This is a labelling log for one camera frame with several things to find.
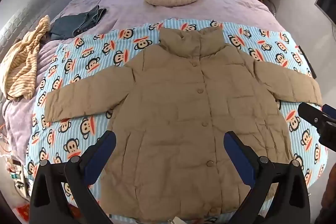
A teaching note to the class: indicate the dark brown cloth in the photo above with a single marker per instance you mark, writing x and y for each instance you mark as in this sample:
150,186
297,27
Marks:
326,195

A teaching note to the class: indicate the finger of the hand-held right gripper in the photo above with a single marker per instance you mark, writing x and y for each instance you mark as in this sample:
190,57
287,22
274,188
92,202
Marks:
329,110
311,113

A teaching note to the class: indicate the tan padded jacket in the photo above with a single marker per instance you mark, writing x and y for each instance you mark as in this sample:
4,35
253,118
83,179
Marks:
183,108

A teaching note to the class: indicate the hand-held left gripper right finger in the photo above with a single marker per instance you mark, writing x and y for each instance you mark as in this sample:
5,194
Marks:
240,155

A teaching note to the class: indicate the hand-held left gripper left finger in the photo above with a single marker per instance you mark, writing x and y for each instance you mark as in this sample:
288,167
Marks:
101,154

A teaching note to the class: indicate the monkey print striped blanket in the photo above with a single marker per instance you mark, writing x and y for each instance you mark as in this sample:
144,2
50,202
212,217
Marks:
86,56

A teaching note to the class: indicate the purple bedspread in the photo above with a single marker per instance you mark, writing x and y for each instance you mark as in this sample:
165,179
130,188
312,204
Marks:
126,1

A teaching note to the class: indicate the yellow striped garment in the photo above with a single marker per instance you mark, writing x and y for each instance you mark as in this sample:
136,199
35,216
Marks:
22,61

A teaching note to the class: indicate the grey padded headboard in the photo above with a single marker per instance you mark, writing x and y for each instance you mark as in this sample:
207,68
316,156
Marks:
44,6

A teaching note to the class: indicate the dark blue jeans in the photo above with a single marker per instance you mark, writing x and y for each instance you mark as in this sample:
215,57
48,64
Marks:
76,22

